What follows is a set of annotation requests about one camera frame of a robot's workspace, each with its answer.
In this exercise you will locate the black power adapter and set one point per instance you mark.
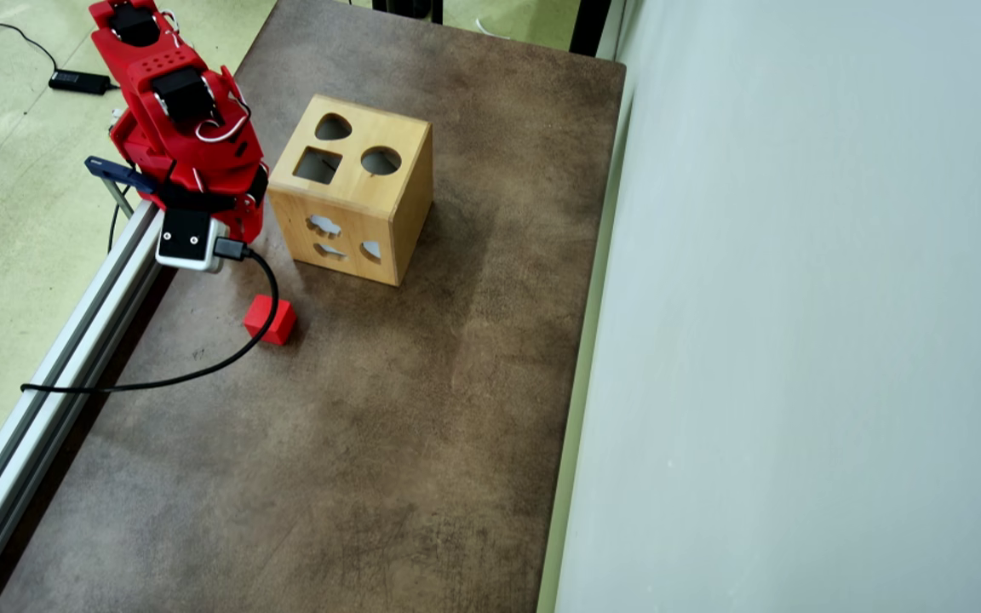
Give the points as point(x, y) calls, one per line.
point(80, 82)

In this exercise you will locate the black vertical post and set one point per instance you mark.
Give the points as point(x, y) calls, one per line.
point(590, 25)

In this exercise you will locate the wooden shape sorter box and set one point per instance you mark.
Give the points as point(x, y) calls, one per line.
point(410, 204)

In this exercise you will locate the black stand base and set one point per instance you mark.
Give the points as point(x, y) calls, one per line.
point(410, 8)

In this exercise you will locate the blue clamp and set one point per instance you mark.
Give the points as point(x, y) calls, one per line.
point(111, 169)

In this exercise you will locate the red cube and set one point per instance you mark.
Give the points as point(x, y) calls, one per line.
point(283, 322)

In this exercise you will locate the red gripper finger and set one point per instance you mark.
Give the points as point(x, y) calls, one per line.
point(250, 223)

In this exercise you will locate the red robot arm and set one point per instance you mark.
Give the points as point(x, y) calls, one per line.
point(150, 68)

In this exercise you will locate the aluminium profile rail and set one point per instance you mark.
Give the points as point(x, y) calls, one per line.
point(56, 366)

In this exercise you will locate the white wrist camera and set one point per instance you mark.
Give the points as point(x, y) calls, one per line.
point(188, 243)

